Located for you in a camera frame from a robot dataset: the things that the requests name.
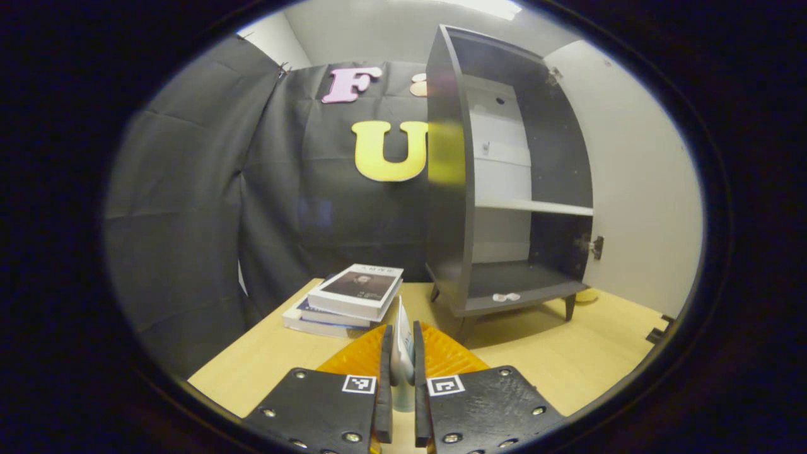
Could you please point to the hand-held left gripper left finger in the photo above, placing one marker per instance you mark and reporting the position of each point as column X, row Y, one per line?
column 384, row 403

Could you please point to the blue book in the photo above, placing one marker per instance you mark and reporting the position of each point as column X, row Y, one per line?
column 328, row 314

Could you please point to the bright ceiling light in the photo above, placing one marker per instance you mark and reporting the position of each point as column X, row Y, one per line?
column 492, row 7

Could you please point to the black backdrop cloth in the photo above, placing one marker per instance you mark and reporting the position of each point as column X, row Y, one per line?
column 189, row 189

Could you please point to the plain white book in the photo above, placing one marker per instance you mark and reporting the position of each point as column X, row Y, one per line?
column 315, row 326

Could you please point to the grey cabinet door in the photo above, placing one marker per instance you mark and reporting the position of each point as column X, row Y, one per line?
column 637, row 189

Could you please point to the small white object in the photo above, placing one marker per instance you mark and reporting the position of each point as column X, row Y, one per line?
column 504, row 297

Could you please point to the yellow lumpy round object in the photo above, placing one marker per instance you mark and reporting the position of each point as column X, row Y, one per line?
column 587, row 295

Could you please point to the dark grey cabinet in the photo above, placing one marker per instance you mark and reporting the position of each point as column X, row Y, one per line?
column 447, row 208

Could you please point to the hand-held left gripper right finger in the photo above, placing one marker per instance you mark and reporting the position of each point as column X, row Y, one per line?
column 421, row 410

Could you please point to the white plastic bottle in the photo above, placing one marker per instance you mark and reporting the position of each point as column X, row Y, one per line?
column 401, row 359

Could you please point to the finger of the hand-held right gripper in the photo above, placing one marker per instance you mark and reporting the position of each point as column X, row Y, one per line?
column 659, row 329

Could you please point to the white book with dark cover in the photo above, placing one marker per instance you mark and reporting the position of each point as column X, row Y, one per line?
column 359, row 287

